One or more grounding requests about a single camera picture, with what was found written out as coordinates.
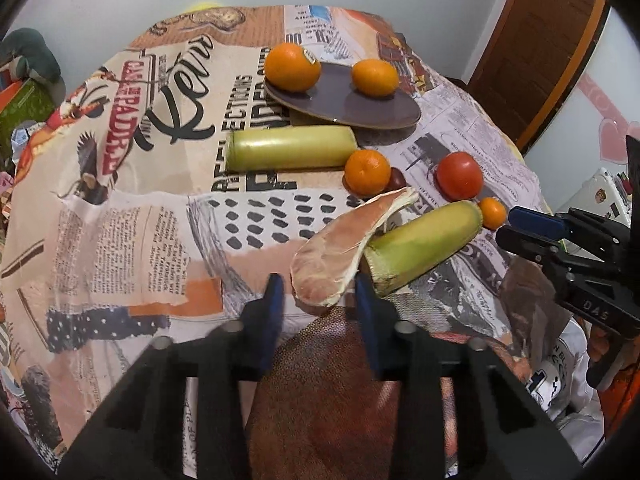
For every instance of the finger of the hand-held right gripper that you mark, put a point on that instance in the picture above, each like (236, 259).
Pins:
(525, 245)
(535, 222)

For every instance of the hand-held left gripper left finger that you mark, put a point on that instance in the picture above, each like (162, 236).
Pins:
(273, 310)

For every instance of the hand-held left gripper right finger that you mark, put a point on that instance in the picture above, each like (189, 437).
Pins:
(366, 317)

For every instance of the tiny mandarin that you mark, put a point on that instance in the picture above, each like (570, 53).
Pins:
(492, 212)

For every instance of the red tomato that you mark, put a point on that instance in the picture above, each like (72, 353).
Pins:
(459, 176)

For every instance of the dark purple grape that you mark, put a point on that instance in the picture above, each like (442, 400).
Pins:
(398, 178)

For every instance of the medium mandarin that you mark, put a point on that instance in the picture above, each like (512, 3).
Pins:
(367, 172)

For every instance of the long pale green cucumber piece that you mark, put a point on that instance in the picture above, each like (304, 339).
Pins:
(290, 147)

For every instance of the dark grey oval plate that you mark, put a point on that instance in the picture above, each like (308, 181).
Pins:
(350, 102)

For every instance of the white stickered case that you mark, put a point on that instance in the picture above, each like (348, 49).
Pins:
(595, 195)

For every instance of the white printed shirt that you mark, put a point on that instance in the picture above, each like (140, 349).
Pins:
(565, 385)

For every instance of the white heart-decorated sliding door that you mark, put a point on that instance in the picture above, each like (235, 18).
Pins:
(590, 110)

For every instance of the brown wooden door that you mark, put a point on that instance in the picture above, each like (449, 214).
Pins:
(540, 50)

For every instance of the plain orange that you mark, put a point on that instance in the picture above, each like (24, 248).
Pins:
(374, 77)

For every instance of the large orange with sticker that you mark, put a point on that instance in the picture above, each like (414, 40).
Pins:
(291, 67)

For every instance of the yellow foam tube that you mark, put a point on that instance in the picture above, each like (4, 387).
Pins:
(202, 5)

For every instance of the green patterned box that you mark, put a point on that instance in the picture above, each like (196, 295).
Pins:
(25, 110)

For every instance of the grey plush toy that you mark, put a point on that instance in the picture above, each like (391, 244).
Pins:
(30, 55)

